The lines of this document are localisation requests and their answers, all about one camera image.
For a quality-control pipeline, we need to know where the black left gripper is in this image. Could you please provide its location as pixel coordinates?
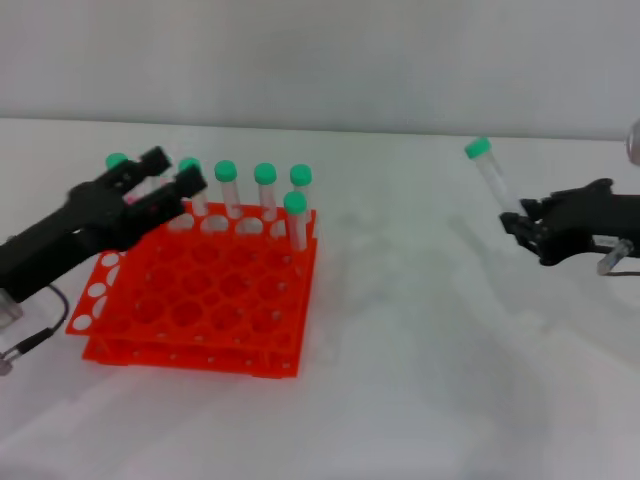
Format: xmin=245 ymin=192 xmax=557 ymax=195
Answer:
xmin=0 ymin=146 xmax=209 ymax=301

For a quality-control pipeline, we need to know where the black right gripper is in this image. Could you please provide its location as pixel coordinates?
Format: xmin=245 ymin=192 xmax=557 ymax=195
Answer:
xmin=499 ymin=178 xmax=640 ymax=267

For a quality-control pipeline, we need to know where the orange plastic test tube rack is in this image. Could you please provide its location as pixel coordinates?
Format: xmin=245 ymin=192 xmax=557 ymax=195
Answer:
xmin=65 ymin=199 xmax=320 ymax=380

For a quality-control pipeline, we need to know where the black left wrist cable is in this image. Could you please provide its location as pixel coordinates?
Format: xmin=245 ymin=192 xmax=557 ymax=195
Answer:
xmin=0 ymin=283 xmax=71 ymax=376

